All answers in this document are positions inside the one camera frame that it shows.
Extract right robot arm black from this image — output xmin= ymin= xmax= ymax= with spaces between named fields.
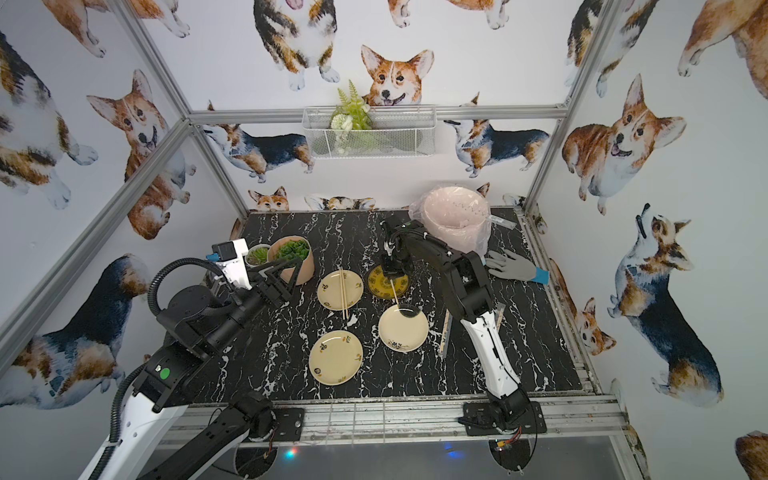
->
xmin=381 ymin=216 xmax=530 ymax=431

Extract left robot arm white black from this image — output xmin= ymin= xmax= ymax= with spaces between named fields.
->
xmin=81 ymin=258 xmax=300 ymax=479

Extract tan pot green plant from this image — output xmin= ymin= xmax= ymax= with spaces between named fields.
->
xmin=268 ymin=236 xmax=315 ymax=285

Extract yellow patterned dark-rimmed plate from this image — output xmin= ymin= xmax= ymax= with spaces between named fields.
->
xmin=366 ymin=265 xmax=410 ymax=300

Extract cream plate upper left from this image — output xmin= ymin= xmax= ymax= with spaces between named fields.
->
xmin=317 ymin=270 xmax=364 ymax=311

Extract cream plate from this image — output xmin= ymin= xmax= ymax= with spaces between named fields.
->
xmin=308 ymin=330 xmax=363 ymax=386
xmin=317 ymin=270 xmax=364 ymax=311

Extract cream plate chipped right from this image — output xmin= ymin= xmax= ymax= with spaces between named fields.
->
xmin=378 ymin=305 xmax=429 ymax=353

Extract white bin with plastic bag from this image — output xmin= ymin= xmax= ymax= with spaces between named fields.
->
xmin=408 ymin=185 xmax=492 ymax=256

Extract cream plate front left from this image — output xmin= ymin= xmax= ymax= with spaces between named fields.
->
xmin=308 ymin=330 xmax=363 ymax=386

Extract grey glove blue cuff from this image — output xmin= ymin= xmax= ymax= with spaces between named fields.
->
xmin=485 ymin=249 xmax=550 ymax=285

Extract clear wrapper scrap by bin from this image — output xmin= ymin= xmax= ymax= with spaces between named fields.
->
xmin=488 ymin=215 xmax=517 ymax=230

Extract green fern white flower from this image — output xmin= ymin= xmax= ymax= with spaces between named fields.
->
xmin=330 ymin=81 xmax=373 ymax=149

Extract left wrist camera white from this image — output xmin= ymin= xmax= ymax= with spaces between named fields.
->
xmin=206 ymin=238 xmax=251 ymax=290

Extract white wire wall basket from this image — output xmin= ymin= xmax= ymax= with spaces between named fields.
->
xmin=302 ymin=106 xmax=437 ymax=159

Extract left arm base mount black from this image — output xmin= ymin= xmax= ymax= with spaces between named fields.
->
xmin=235 ymin=407 xmax=306 ymax=442

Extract aluminium front rail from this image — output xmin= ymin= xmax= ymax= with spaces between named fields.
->
xmin=155 ymin=392 xmax=637 ymax=448

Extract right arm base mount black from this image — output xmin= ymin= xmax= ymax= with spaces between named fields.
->
xmin=457 ymin=402 xmax=548 ymax=436

